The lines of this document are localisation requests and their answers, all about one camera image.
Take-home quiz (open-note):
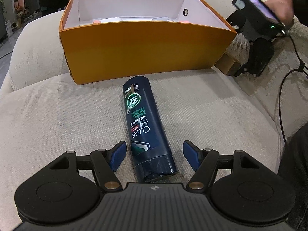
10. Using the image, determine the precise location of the person right hand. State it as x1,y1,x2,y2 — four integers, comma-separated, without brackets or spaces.
264,0,295,27

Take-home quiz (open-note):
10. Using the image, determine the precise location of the dark blue shampoo bottle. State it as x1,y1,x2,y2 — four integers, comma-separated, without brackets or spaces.
123,76,177,183

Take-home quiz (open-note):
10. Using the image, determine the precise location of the dark grey sideboard cabinet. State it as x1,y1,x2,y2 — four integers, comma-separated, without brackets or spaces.
0,1,7,42

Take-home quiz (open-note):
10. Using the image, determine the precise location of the white long box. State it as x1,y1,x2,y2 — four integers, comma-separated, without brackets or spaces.
98,17,153,23

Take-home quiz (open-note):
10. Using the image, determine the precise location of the beige sofa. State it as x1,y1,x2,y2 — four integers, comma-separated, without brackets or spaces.
0,0,308,198

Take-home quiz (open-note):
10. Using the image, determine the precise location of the black cable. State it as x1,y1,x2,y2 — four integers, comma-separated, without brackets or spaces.
278,34,308,145

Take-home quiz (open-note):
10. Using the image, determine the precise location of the orange cardboard box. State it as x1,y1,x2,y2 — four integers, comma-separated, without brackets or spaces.
59,0,236,85

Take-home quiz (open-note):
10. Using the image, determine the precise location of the smartphone on gripper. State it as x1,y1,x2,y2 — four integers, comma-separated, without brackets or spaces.
232,0,282,26

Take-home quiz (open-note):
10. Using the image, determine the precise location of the brown jewelry box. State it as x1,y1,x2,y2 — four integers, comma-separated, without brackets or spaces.
215,53,242,76

